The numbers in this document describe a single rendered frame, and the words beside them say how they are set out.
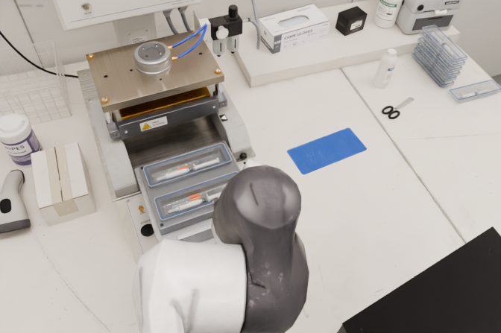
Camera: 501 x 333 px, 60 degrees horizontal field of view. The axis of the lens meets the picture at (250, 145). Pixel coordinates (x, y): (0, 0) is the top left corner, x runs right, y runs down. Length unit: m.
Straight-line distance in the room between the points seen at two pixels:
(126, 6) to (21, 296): 0.71
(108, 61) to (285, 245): 0.71
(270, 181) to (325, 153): 0.87
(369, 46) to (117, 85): 0.98
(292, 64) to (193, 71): 0.59
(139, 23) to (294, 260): 0.80
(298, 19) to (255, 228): 1.22
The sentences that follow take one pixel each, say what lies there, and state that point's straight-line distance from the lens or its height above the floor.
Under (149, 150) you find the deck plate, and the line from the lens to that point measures 1.07.
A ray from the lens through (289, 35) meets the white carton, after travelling 1.53.
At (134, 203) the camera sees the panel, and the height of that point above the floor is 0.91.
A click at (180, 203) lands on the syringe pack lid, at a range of 0.89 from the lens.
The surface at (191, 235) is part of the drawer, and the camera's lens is 0.85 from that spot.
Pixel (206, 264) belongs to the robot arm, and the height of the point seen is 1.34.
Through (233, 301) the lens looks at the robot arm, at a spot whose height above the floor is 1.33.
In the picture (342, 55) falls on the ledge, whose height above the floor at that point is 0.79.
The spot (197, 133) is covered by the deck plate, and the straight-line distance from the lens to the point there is 1.09.
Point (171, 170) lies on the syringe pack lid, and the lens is 0.94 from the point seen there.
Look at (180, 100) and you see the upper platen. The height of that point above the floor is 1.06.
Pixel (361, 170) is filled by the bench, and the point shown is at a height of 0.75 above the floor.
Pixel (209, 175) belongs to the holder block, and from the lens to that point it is 0.93.
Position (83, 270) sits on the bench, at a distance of 1.15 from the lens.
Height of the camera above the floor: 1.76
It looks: 51 degrees down
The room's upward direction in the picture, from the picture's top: 4 degrees clockwise
